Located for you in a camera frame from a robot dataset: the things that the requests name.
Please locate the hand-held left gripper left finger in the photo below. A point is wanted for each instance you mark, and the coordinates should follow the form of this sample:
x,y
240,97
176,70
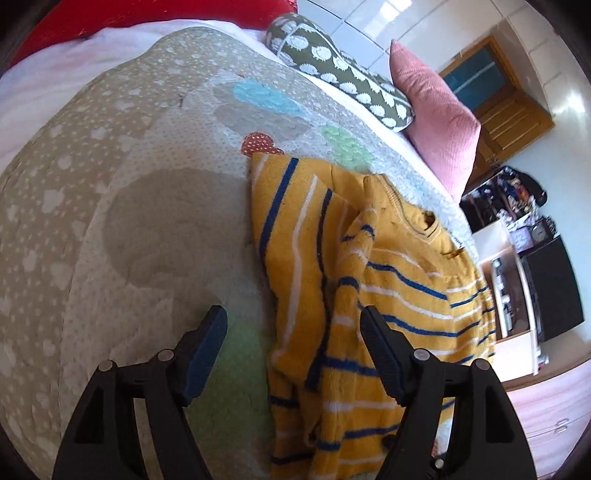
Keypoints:
x,y
205,360

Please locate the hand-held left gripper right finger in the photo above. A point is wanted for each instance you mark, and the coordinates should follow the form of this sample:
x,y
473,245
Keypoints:
x,y
383,355

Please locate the yellow striped sweater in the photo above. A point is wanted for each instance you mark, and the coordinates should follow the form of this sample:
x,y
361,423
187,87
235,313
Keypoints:
x,y
406,258

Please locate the white cabinet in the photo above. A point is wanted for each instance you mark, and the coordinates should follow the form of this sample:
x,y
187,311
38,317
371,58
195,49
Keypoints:
x,y
512,350

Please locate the pink drawer chest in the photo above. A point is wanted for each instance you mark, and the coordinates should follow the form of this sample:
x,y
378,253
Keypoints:
x,y
554,406

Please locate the black television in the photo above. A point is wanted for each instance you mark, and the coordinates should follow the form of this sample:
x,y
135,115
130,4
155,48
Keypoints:
x,y
554,290

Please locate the printed quilted blanket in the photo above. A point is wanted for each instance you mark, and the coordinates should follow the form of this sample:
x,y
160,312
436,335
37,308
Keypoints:
x,y
138,184

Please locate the small table clock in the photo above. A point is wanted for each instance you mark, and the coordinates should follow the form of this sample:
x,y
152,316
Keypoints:
x,y
538,232

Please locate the cluttered shelf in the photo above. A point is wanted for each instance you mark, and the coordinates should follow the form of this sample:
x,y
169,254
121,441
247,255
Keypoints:
x,y
503,194

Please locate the pink pillow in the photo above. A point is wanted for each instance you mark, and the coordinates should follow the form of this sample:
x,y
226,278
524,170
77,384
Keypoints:
x,y
438,120

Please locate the wooden door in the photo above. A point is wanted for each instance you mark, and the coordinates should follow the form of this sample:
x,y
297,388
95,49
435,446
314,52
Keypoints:
x,y
503,106

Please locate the green patterned pillow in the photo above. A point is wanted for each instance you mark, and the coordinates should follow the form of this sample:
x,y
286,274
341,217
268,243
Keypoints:
x,y
332,60

